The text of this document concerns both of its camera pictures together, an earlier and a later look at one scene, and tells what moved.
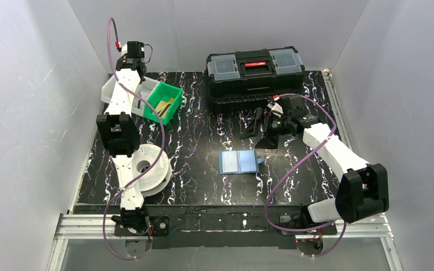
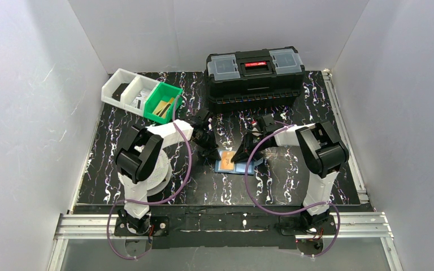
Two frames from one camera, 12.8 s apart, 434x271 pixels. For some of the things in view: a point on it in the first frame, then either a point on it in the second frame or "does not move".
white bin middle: (143, 90) does not move
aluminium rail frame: (91, 226) does not move
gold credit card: (163, 106) does not move
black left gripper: (127, 59) to (207, 138)
